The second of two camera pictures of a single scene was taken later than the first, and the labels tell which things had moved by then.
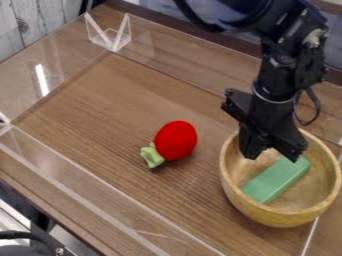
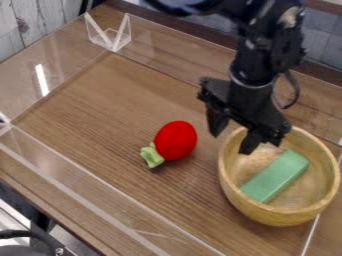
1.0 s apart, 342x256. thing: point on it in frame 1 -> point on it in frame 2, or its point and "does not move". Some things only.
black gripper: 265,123 -> 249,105
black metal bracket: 42,248 does not move
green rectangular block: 267,185 does not move
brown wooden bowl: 311,196 does not move
